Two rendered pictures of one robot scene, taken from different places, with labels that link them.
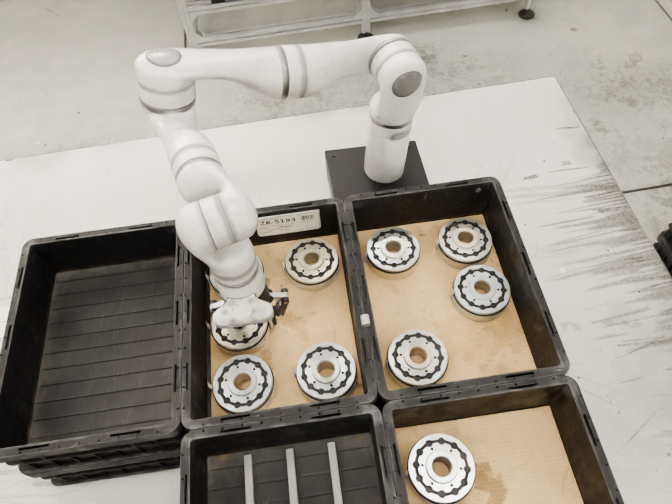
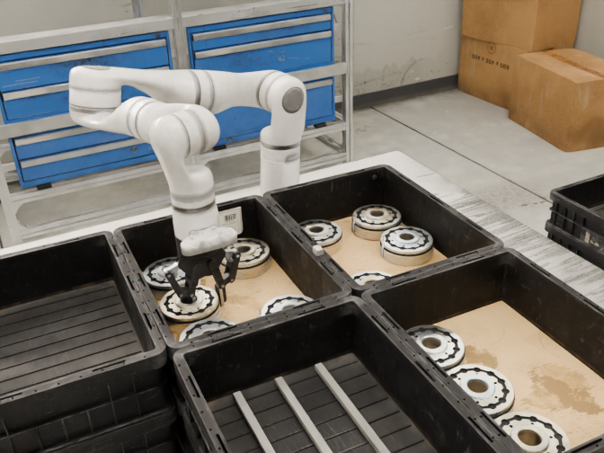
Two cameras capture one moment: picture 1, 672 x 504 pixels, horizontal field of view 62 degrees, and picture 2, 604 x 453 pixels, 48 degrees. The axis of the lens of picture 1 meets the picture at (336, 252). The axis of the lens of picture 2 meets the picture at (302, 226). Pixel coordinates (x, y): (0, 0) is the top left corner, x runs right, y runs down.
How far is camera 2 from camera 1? 66 cm
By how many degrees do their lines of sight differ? 31
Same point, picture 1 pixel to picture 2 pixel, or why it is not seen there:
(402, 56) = (285, 77)
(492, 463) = (474, 344)
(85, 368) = (22, 378)
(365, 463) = (358, 373)
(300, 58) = (206, 75)
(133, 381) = not seen: hidden behind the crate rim
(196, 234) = (174, 129)
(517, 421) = (480, 315)
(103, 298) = (25, 326)
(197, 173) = (158, 106)
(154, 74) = (92, 75)
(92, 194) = not seen: outside the picture
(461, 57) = not seen: hidden behind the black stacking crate
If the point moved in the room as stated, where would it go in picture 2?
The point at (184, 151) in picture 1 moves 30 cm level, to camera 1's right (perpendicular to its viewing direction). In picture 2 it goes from (140, 101) to (312, 74)
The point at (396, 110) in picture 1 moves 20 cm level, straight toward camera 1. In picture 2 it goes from (287, 128) to (306, 164)
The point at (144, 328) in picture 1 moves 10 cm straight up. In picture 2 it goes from (82, 337) to (70, 288)
